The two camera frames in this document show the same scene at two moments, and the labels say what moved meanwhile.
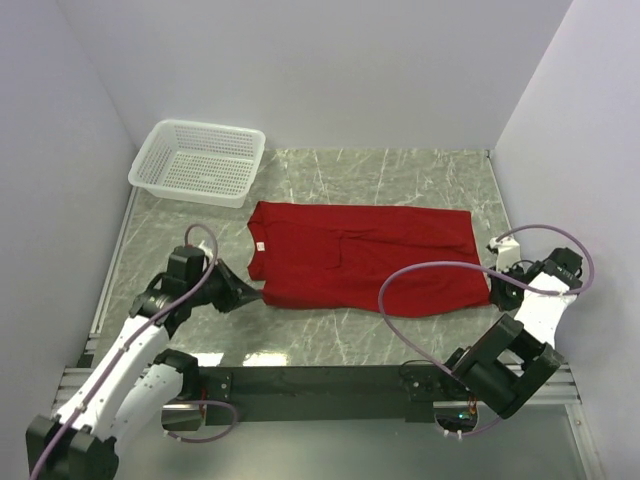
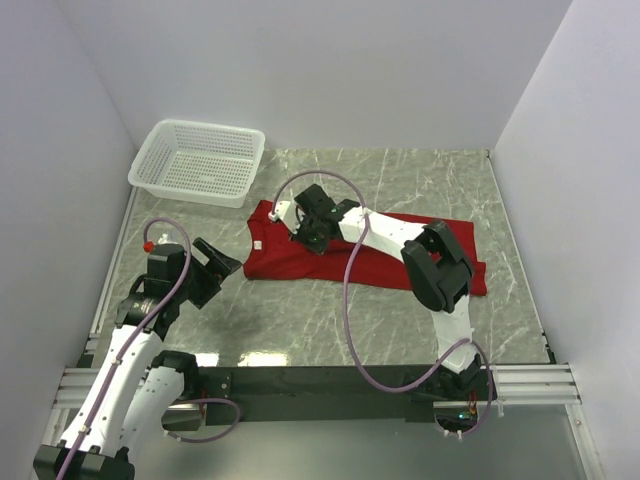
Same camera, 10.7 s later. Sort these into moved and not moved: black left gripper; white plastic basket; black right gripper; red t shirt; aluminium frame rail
Moved: black left gripper; red t shirt; black right gripper
Not moved: aluminium frame rail; white plastic basket
